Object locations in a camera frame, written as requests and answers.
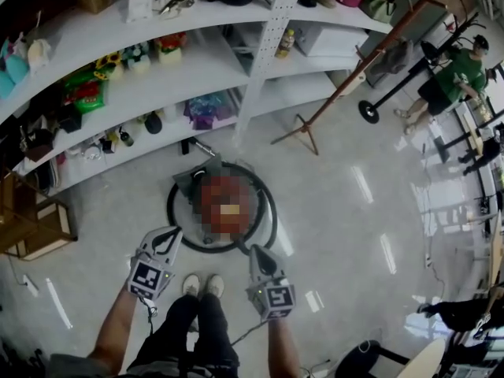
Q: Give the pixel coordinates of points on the red flower pot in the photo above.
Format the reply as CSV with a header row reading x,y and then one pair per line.
x,y
170,49

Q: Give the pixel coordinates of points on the dark flat items stack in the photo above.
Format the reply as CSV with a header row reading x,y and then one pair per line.
x,y
51,173

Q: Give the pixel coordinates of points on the white box appliance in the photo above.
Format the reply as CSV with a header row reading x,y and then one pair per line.
x,y
334,39

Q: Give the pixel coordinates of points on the white power strip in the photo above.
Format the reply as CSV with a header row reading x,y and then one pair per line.
x,y
30,286

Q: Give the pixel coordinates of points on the grey hat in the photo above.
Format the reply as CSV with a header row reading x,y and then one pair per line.
x,y
393,57

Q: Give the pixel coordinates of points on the pale flower pot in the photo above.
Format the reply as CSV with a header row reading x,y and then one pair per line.
x,y
138,61

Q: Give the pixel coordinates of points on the metal wand with black brush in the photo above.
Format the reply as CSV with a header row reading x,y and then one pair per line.
x,y
184,146

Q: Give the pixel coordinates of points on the round beige table black base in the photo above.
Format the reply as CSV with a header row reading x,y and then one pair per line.
x,y
429,358

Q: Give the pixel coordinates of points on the grey metal cabinet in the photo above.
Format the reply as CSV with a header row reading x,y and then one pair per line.
x,y
429,18

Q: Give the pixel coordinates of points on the red vacuum cleaner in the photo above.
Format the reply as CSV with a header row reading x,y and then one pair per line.
x,y
224,207

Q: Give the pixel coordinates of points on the small black box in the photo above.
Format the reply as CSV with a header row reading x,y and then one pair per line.
x,y
71,120

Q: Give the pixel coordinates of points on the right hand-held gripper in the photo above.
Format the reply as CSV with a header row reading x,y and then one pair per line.
x,y
279,297

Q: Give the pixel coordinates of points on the person's leg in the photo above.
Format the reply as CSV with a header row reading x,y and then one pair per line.
x,y
216,333
173,337

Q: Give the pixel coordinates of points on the cream rounded pouch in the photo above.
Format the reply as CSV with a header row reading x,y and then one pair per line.
x,y
38,53

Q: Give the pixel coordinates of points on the white metal shelving unit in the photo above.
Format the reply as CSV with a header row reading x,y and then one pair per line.
x,y
197,61

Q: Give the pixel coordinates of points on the person's white shoe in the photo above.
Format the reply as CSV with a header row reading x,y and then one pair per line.
x,y
215,286
191,285

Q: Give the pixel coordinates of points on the brown wooden coat rack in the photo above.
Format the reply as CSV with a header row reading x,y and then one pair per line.
x,y
393,30

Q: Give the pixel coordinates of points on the purple foil bag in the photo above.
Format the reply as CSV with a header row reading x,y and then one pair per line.
x,y
208,110

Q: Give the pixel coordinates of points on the brown leather box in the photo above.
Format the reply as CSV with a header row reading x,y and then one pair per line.
x,y
38,152

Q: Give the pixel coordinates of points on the yellow drink bottle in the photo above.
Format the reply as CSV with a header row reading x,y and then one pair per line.
x,y
285,43

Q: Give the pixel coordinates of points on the person's left leg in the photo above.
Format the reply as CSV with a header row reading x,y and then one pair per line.
x,y
173,337

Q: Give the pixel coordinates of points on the teal rabbit-ear bottle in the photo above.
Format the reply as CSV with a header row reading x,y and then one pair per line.
x,y
17,65
6,87

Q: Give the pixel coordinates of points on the person's white left shoe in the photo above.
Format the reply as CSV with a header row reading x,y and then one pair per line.
x,y
191,285

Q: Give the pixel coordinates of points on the person's right leg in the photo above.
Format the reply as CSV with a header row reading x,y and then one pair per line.
x,y
216,333

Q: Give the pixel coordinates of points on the white plastic jug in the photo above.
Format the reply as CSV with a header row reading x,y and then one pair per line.
x,y
171,113

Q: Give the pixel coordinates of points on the green handbag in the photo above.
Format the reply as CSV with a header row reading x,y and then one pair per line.
x,y
378,8

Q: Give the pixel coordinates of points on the black metal coat rack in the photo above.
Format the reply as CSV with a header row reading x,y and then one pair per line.
x,y
401,85

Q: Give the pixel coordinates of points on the sunflower pot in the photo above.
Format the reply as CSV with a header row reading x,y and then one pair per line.
x,y
112,67

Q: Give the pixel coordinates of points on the black cap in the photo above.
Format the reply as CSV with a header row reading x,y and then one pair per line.
x,y
153,123

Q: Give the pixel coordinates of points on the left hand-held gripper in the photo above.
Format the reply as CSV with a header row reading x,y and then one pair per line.
x,y
147,278

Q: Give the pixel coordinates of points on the dark glass bottle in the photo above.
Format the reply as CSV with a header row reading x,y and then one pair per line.
x,y
127,138

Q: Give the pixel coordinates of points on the person's white right shoe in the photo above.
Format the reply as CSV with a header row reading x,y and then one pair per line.
x,y
215,286

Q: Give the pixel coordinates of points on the green snack bag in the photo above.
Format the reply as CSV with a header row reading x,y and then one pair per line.
x,y
86,93

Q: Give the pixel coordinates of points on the person's left forearm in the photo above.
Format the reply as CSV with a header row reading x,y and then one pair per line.
x,y
114,325

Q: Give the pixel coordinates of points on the person's right forearm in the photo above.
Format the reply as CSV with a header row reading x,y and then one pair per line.
x,y
283,349

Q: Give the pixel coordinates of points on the brown wooden step shelf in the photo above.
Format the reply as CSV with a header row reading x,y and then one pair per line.
x,y
35,227

